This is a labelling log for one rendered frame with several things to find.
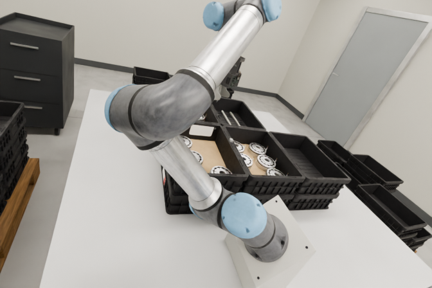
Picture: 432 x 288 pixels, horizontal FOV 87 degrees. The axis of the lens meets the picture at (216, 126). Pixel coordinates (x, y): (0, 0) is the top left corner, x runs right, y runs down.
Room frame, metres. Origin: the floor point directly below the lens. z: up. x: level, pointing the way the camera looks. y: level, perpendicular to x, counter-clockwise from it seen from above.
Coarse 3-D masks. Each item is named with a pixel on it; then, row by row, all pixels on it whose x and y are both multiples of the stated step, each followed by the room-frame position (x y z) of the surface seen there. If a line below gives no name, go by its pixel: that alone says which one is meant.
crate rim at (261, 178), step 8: (224, 128) 1.09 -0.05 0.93; (232, 128) 1.13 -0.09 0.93; (240, 128) 1.15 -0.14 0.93; (272, 136) 1.18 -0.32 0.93; (248, 168) 0.80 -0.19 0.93; (296, 168) 0.93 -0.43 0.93; (248, 176) 0.76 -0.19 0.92; (256, 176) 0.77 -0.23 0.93; (264, 176) 0.79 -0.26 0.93; (272, 176) 0.81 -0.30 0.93; (280, 176) 0.83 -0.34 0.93; (288, 176) 0.85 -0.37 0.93; (296, 176) 0.87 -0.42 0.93; (304, 176) 0.89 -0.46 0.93
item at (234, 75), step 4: (240, 56) 0.84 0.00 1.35; (240, 60) 0.81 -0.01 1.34; (244, 60) 0.84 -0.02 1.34; (236, 64) 0.81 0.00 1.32; (240, 64) 0.82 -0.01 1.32; (232, 68) 0.82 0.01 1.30; (236, 68) 0.81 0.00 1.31; (232, 72) 0.81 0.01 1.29; (236, 72) 0.81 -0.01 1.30; (240, 72) 0.84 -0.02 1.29; (228, 76) 0.80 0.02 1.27; (232, 76) 0.79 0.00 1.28; (236, 76) 0.83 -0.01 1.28; (240, 76) 0.85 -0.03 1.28; (224, 80) 0.81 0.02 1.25; (228, 80) 0.81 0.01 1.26; (232, 80) 0.81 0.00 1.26; (236, 80) 0.84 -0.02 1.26; (224, 84) 0.80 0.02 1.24; (228, 84) 0.80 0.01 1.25; (232, 84) 0.81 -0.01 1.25; (236, 84) 0.84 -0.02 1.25
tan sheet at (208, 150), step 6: (192, 144) 0.99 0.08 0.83; (198, 144) 1.01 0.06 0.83; (204, 144) 1.03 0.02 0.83; (210, 144) 1.05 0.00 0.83; (198, 150) 0.95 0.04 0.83; (204, 150) 0.97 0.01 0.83; (210, 150) 0.99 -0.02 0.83; (216, 150) 1.01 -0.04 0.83; (204, 156) 0.92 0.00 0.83; (210, 156) 0.94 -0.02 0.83; (216, 156) 0.96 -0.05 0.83; (204, 162) 0.88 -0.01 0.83; (210, 162) 0.89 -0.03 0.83; (216, 162) 0.91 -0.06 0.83; (222, 162) 0.93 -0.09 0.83; (204, 168) 0.83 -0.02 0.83; (210, 168) 0.85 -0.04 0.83
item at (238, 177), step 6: (216, 126) 1.08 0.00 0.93; (228, 138) 0.99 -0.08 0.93; (234, 150) 0.90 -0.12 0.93; (240, 162) 0.83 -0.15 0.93; (210, 174) 0.68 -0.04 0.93; (216, 174) 0.70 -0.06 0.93; (222, 174) 0.71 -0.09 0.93; (228, 174) 0.72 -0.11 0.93; (234, 174) 0.73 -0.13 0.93; (240, 174) 0.75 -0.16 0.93; (246, 174) 0.76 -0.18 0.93; (222, 180) 0.70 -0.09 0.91; (228, 180) 0.71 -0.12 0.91; (234, 180) 0.72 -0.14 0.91; (240, 180) 0.74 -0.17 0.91
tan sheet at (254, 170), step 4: (244, 144) 1.17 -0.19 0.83; (244, 148) 1.12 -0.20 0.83; (244, 152) 1.08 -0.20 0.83; (248, 152) 1.09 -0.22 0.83; (252, 156) 1.07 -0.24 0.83; (252, 168) 0.96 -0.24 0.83; (256, 168) 0.97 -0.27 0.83; (252, 172) 0.93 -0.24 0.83; (256, 172) 0.94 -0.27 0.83; (260, 172) 0.95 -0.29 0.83; (264, 172) 0.96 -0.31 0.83
